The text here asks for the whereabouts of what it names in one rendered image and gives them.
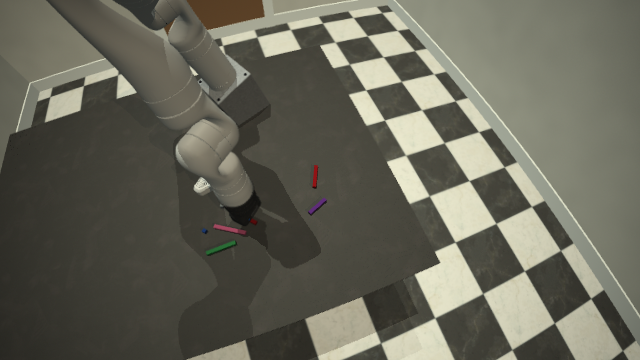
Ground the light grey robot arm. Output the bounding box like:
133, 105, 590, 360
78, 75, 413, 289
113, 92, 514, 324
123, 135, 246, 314
46, 0, 246, 195

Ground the green rod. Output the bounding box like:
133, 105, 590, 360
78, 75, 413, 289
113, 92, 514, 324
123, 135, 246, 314
206, 240, 237, 256

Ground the purple rod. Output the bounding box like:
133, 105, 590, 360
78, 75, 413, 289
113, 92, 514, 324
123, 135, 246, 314
308, 198, 327, 215

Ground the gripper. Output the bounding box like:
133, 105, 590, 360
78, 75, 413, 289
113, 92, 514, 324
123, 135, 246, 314
194, 172, 261, 226

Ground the pink rod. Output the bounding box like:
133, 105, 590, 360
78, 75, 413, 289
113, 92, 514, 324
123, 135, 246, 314
213, 224, 247, 235

